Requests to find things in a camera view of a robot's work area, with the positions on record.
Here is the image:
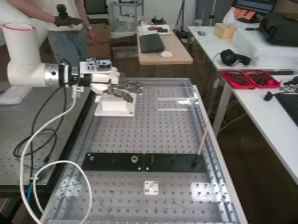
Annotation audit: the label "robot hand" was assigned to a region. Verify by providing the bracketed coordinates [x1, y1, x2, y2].
[78, 57, 145, 103]

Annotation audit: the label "small white box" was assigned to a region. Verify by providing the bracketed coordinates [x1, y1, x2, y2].
[93, 92, 138, 118]

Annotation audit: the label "cardboard box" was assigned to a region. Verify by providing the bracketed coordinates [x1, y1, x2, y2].
[86, 22, 113, 60]

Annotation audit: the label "person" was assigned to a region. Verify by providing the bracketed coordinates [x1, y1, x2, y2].
[5, 0, 97, 65]

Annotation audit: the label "dark grey keyboard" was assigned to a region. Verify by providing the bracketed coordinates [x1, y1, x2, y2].
[138, 32, 166, 55]

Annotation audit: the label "wooden desk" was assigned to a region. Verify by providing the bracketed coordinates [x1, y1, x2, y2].
[136, 24, 195, 66]

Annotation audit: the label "clear box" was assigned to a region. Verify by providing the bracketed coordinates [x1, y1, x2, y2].
[40, 77, 249, 224]

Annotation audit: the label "black plate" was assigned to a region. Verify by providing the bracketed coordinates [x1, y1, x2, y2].
[81, 152, 207, 173]

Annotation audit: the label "black headphones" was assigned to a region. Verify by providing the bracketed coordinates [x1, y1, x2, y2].
[219, 48, 253, 67]

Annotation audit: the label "thin stick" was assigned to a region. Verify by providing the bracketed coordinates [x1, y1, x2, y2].
[191, 117, 214, 168]

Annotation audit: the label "tan tissue box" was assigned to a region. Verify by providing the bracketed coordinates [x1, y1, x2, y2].
[213, 14, 239, 41]

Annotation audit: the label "red tray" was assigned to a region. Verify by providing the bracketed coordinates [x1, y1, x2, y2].
[246, 69, 282, 89]
[219, 69, 257, 90]

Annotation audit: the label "white desk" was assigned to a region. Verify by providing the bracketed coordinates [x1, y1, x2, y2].
[229, 74, 298, 188]
[187, 22, 298, 73]

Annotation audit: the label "small white square plate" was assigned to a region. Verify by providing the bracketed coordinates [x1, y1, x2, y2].
[142, 180, 160, 196]

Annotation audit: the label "computer screen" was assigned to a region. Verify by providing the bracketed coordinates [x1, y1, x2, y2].
[231, 0, 279, 15]

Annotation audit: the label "black case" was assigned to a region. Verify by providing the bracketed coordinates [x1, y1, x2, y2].
[258, 13, 298, 47]

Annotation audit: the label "black cable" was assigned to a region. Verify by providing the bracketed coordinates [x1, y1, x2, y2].
[12, 84, 69, 165]

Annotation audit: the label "white cable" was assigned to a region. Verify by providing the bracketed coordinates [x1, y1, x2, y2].
[17, 87, 94, 224]

